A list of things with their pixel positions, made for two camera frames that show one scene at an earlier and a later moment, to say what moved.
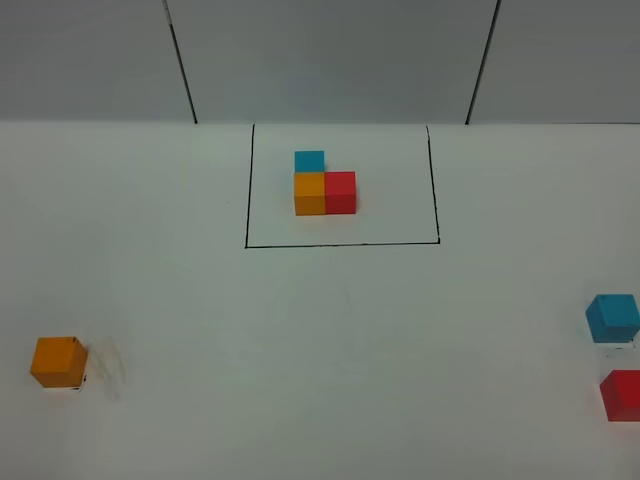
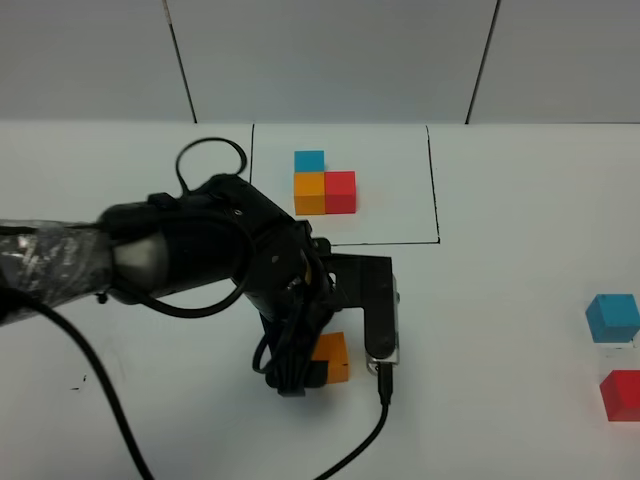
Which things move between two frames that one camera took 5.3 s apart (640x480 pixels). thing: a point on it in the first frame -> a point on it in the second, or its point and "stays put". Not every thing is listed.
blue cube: x=613 y=318 stays put
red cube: x=621 y=395 stays put
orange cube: x=59 y=362 -> x=332 y=348
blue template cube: x=309 y=161 stays put
